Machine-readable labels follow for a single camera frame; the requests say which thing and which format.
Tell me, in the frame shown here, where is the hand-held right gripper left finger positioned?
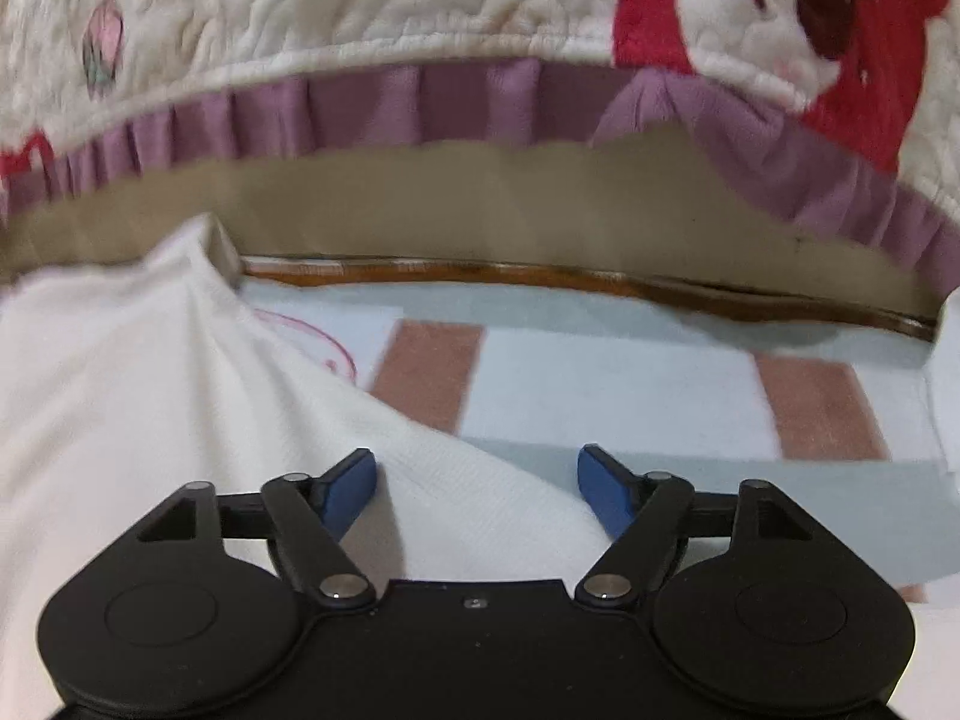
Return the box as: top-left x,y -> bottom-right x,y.
135,448 -> 377,611

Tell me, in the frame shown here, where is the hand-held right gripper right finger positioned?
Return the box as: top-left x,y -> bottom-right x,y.
574,445 -> 815,611

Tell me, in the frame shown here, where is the white knit sweater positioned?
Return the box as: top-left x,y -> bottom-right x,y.
0,214 -> 616,720

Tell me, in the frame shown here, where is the checkered rug with dog print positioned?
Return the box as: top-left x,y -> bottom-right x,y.
240,259 -> 960,608

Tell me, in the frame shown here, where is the beige bed base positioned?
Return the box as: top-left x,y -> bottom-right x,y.
0,124 -> 946,342

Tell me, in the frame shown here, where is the white cloth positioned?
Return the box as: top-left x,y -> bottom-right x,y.
922,322 -> 960,466

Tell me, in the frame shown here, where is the quilted bedspread with red print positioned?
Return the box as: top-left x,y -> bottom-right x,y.
0,0 -> 960,271

